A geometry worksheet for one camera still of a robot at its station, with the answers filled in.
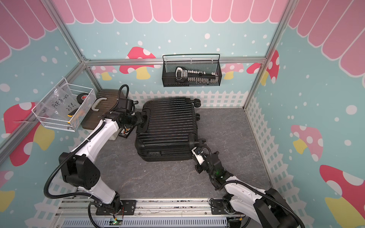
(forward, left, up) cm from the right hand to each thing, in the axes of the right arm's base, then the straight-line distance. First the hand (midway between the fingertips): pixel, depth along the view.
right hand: (193, 156), depth 85 cm
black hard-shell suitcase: (+9, +14, +13) cm, 21 cm away
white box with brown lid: (+36, +59, +14) cm, 70 cm away
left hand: (+17, +31, +13) cm, 38 cm away
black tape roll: (+23, +63, +27) cm, 72 cm away
